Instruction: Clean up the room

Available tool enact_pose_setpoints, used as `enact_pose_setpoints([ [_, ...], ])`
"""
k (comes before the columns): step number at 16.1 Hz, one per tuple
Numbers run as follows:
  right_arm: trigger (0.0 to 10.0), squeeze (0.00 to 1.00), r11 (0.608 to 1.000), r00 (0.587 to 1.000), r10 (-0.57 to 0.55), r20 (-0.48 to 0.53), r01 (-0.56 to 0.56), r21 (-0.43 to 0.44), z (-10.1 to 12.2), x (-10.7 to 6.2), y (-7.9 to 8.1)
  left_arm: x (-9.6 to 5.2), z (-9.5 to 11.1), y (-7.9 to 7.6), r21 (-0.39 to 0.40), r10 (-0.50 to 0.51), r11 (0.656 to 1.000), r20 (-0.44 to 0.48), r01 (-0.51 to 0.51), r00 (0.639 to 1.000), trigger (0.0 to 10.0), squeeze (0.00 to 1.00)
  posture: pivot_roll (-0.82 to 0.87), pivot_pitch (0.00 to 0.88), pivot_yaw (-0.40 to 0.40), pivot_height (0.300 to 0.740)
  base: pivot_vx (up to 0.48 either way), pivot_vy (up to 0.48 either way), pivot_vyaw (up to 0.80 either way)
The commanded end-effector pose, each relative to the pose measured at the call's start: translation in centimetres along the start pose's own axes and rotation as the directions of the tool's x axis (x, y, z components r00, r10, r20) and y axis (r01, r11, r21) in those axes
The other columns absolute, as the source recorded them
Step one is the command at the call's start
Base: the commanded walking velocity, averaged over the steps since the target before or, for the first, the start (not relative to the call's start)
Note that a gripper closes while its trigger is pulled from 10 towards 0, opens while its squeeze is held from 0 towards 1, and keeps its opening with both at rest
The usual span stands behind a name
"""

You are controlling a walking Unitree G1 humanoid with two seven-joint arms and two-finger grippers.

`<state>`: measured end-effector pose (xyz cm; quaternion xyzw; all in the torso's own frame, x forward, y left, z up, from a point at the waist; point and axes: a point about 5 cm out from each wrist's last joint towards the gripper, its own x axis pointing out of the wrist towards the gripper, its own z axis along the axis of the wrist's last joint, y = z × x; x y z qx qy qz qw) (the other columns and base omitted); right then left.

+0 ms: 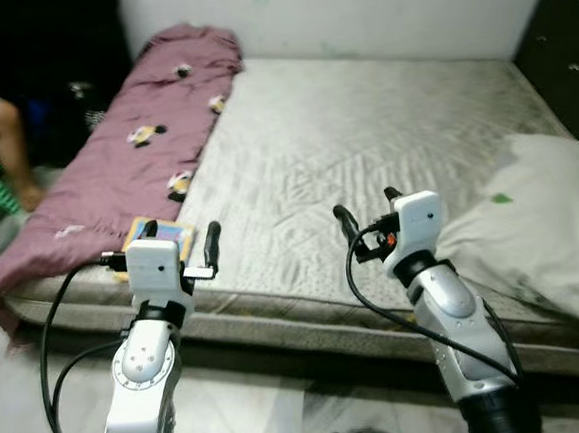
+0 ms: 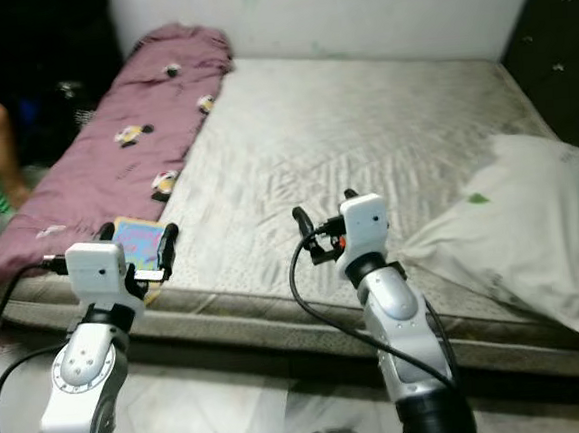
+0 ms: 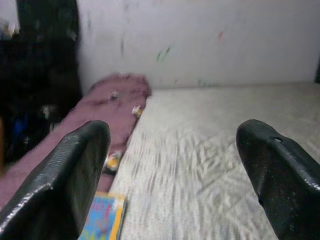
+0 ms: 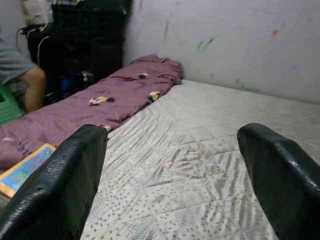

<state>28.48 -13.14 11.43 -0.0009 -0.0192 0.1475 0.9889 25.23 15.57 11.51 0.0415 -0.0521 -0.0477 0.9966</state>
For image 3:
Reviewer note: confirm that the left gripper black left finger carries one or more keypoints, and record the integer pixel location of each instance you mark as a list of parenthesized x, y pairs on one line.
[(55, 190)]

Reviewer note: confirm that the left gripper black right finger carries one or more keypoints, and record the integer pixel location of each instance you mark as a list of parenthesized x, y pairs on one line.
[(287, 187)]

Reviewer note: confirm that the colourful yellow-edged book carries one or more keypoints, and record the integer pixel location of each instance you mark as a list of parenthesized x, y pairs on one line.
[(107, 217)]

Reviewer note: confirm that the white quilted mattress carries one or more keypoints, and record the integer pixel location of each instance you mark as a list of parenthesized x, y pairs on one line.
[(200, 150)]

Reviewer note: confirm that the purple printed blanket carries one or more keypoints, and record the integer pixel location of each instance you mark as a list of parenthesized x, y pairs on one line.
[(100, 105)]

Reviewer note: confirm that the black printed cloth bundle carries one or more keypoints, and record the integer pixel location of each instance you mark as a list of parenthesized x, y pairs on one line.
[(40, 75)]

